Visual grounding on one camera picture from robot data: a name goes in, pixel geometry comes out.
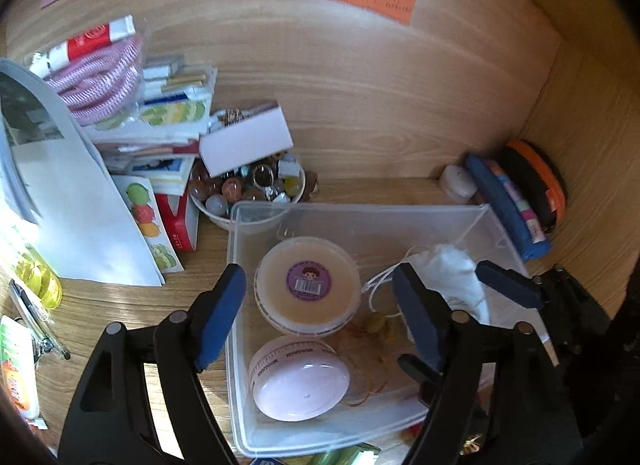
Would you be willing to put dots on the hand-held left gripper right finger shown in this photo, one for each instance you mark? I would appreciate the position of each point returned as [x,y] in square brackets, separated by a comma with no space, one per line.
[419,317]

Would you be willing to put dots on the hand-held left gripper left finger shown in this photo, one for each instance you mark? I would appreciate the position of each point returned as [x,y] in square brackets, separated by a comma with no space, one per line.
[221,312]

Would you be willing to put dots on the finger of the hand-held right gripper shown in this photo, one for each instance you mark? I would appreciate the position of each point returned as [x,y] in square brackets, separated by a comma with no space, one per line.
[417,370]
[507,285]

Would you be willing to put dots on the white cloth pouch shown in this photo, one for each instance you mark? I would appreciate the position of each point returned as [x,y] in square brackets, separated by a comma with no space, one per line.
[450,270]

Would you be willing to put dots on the clear plastic storage box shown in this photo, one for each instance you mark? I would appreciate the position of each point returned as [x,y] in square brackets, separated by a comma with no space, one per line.
[300,225]

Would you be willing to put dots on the wooden desktop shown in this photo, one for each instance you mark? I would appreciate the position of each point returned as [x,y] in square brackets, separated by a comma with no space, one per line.
[125,310]

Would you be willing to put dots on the olive bead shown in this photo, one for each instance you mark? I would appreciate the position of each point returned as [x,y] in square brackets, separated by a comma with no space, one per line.
[375,324]

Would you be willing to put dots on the dark blue pencil case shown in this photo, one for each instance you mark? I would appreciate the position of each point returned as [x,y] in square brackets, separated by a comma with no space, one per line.
[505,205]

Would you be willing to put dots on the round beige container purple label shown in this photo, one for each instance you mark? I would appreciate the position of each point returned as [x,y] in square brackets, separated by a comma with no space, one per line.
[305,290]

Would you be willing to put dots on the red box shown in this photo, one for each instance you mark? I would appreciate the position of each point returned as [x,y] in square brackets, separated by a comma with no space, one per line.
[180,225]

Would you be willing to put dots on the pink round case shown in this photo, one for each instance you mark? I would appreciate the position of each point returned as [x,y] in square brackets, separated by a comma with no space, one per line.
[300,380]

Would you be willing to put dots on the orange and black round case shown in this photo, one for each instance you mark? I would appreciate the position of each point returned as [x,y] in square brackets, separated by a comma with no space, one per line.
[542,185]

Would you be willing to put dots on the green wrapped item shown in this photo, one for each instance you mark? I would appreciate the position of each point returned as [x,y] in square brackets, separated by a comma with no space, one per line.
[345,456]

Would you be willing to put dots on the fruit sticker sheet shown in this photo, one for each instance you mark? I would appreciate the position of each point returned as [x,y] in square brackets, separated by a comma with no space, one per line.
[150,225]

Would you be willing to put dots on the small white round container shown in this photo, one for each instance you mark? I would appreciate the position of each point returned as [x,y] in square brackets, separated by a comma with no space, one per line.
[457,184]

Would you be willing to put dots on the white bowl of stone beads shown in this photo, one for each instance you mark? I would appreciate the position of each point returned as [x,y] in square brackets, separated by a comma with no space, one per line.
[240,190]

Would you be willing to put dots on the white cardboard box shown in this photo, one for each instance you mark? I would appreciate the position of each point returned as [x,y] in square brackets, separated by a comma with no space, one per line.
[247,142]

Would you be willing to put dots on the white paper envelope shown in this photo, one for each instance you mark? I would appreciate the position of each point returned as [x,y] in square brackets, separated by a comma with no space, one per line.
[75,205]

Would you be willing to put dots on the yellow liquid bottle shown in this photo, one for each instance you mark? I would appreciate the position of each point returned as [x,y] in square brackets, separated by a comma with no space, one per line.
[40,277]

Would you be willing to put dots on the black pen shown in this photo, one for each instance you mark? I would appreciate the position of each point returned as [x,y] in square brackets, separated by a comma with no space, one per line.
[35,317]

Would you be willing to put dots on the bunch of binder clips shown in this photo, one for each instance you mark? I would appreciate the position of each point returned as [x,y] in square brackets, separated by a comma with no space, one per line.
[231,116]

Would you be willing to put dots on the fruit print tissue pack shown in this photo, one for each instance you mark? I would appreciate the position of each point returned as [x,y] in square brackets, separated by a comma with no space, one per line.
[172,112]

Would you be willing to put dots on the green and orange packet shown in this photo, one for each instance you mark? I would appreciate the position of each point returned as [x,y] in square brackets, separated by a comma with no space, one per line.
[15,370]

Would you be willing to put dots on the red and white tube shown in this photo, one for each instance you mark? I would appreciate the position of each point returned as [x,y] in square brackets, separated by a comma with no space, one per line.
[82,45]

